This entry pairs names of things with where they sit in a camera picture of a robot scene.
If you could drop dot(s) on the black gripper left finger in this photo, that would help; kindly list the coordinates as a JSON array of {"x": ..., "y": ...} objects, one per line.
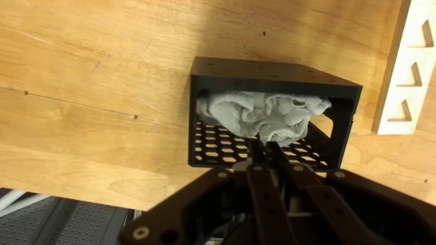
[{"x": 267, "y": 204}]

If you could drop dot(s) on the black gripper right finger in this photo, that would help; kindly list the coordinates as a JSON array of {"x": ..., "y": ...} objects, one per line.
[{"x": 317, "y": 204}]

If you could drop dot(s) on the white towel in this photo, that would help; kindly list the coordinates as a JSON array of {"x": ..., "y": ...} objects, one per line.
[{"x": 259, "y": 113}]

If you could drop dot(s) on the black perforated box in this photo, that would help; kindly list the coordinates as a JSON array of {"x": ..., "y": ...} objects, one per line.
[{"x": 273, "y": 74}]

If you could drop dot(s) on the wooden board with triangular slots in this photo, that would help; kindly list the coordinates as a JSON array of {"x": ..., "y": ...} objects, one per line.
[{"x": 409, "y": 103}]

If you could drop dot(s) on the black perforated platform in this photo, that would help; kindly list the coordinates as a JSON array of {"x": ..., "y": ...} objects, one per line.
[{"x": 59, "y": 224}]

